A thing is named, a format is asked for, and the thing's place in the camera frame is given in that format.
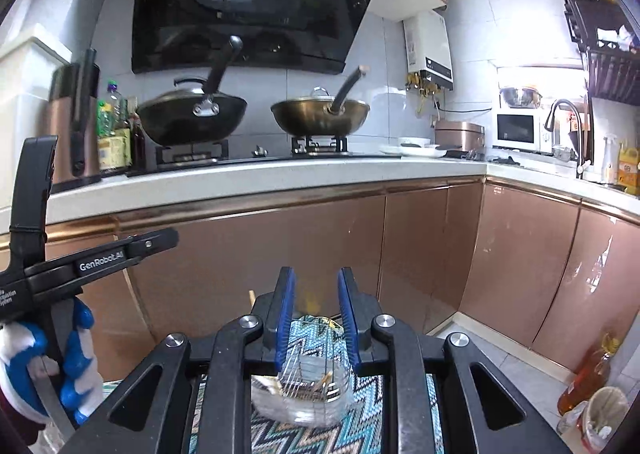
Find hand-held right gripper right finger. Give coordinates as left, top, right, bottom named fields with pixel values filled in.
left=337, top=266, right=573, bottom=454

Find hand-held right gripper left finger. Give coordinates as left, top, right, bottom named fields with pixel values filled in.
left=57, top=266, right=298, bottom=454

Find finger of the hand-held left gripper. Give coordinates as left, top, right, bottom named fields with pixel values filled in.
left=124, top=228, right=180, bottom=263

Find wire cutlery holder basket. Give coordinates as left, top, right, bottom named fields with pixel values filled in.
left=249, top=314, right=354, bottom=428

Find person's left hand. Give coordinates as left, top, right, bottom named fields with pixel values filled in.
left=0, top=298, right=104, bottom=435

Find bronze base cabinets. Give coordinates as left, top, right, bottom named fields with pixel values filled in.
left=0, top=176, right=640, bottom=387

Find dark sauce bottle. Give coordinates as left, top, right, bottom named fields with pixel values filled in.
left=128, top=106, right=148, bottom=171

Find green-cap oil bottle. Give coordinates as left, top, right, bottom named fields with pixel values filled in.
left=96, top=79, right=132, bottom=173

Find black wok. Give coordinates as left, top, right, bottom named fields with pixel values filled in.
left=136, top=36, right=249, bottom=147

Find zigzag patterned mat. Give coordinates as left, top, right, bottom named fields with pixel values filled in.
left=184, top=315, right=447, bottom=454

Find bronze knife block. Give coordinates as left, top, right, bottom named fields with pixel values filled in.
left=39, top=48, right=104, bottom=191

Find black gas stove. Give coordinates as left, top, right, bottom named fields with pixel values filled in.
left=125, top=135, right=402, bottom=178

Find black wok lid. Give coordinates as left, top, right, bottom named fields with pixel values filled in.
left=142, top=77, right=241, bottom=109

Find white plate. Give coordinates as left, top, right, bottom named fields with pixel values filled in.
left=378, top=144, right=449, bottom=159

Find bronze wok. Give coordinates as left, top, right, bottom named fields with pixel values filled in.
left=270, top=65, right=371, bottom=137

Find bronze rice cooker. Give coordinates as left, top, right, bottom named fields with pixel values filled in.
left=434, top=120, right=486, bottom=155

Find glass wok lid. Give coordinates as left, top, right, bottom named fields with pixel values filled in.
left=280, top=86, right=351, bottom=107

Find amber oil bottle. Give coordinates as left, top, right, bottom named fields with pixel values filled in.
left=557, top=334, right=621, bottom=418

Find white microwave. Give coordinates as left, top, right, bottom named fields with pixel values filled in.
left=495, top=110, right=552, bottom=153

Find black range hood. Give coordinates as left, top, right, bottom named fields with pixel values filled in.
left=131, top=0, right=387, bottom=76

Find small trash bin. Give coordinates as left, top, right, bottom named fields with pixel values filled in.
left=557, top=386, right=630, bottom=453

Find steel bowl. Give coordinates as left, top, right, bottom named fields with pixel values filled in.
left=500, top=86, right=544, bottom=110

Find white water heater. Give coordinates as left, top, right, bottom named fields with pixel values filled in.
left=403, top=11, right=455, bottom=91

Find white spray bottle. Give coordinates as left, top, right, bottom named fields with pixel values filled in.
left=602, top=134, right=620, bottom=184

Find yellow detergent bottle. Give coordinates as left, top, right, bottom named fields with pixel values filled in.
left=618, top=140, right=640, bottom=195

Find black dish rack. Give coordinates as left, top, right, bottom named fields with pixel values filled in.
left=547, top=0, right=640, bottom=102

